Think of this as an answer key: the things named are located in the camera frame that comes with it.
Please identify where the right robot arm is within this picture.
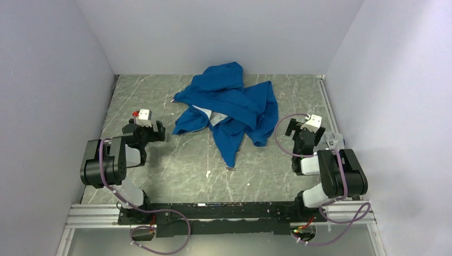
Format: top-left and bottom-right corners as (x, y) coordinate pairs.
(285, 115), (368, 221)

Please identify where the orange handled adjustable wrench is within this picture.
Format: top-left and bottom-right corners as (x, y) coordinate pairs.
(325, 133), (341, 149)

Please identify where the blue zip jacket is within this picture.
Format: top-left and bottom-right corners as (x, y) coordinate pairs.
(172, 62), (279, 167)

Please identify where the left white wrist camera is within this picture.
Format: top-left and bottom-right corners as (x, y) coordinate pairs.
(133, 109), (152, 127)

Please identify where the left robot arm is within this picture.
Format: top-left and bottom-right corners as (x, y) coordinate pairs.
(80, 119), (166, 225)

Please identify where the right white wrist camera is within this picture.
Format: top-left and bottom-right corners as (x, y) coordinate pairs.
(301, 115), (322, 133)

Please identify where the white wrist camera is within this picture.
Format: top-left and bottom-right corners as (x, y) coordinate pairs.
(133, 109), (152, 127)
(301, 115), (322, 133)

